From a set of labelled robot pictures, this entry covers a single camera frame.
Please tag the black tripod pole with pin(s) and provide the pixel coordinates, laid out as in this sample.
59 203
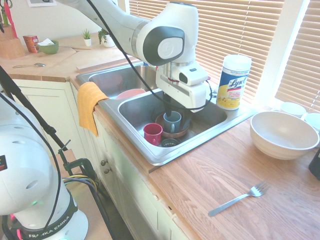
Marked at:
25 100

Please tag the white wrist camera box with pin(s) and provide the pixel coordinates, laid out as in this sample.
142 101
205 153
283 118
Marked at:
195 75

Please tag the silver metal spoon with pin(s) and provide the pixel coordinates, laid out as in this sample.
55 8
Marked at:
30 65

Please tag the yellow dish cloth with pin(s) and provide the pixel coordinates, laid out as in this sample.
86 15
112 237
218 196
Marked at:
87 105

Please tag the white paper napkin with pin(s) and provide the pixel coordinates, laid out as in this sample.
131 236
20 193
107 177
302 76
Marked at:
45 42

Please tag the white corner cabinet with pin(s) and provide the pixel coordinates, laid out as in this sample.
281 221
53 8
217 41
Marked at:
47 100

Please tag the orange cardboard box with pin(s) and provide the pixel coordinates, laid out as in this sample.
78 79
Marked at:
30 43

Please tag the pink plate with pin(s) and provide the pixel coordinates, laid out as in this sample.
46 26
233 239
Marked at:
128 94

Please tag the green bowl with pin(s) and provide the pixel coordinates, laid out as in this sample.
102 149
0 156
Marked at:
50 48

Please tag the stainless steel double sink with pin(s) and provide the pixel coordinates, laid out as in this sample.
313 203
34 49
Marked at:
207 117

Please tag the red cup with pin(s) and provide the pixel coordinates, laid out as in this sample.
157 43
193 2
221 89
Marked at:
153 133

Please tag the blue-grey mug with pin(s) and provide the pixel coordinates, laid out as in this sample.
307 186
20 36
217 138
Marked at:
175 122

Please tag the brass cabinet knob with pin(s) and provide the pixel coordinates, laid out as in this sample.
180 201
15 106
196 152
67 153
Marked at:
107 171
103 163

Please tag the white paper sheet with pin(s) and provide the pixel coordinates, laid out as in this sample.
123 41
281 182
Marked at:
41 2

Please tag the small spiky potted plant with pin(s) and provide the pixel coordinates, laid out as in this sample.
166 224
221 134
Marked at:
87 40

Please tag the brown wooden bowl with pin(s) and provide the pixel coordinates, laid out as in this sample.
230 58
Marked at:
175 134

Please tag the wooden knife block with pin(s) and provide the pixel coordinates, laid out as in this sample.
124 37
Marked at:
11 46

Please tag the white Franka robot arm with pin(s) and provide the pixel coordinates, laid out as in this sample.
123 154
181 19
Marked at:
162 25

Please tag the wide wooden window blind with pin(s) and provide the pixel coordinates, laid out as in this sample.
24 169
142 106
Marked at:
237 27

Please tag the narrow wooden window blind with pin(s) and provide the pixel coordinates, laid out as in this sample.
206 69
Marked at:
303 62

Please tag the black container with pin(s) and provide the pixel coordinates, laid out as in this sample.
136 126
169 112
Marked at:
315 165

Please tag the large white bowl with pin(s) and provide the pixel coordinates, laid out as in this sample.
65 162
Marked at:
282 135

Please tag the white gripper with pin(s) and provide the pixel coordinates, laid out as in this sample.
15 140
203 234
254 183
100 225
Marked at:
175 86

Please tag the silver metal fork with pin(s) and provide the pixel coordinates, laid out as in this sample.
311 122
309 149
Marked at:
237 200

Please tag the green metal clamp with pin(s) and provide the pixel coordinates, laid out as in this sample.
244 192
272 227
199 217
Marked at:
75 166

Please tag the white sink cabinet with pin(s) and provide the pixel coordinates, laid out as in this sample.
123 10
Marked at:
130 190

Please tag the Lysol wipes canister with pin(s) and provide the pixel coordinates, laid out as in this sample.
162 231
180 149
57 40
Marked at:
231 82

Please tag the trailing potted plant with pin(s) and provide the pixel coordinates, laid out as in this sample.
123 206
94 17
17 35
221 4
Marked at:
108 41

